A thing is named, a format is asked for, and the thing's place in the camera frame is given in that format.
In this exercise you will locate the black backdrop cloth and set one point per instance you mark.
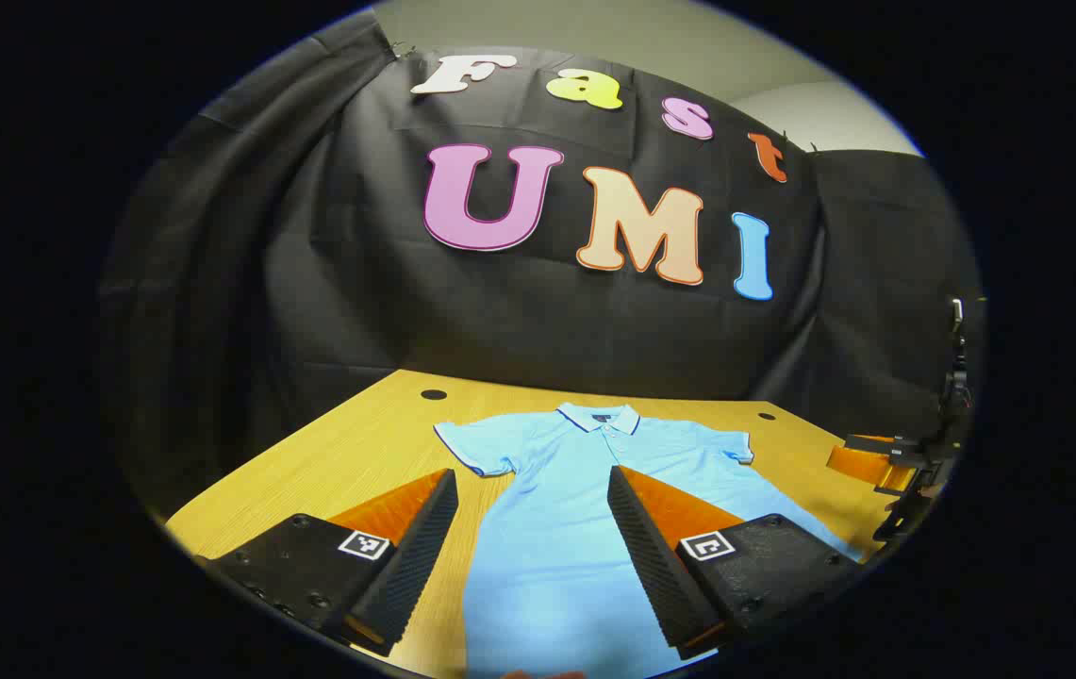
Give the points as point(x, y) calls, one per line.
point(500, 330)

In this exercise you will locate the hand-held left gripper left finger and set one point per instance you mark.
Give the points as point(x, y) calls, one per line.
point(415, 556)

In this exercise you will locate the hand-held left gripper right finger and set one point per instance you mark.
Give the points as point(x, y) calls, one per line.
point(651, 556)

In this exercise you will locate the light blue T-shirt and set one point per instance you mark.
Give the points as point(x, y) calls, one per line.
point(556, 528)

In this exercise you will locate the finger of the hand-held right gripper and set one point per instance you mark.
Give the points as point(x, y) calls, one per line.
point(858, 465)
point(877, 445)

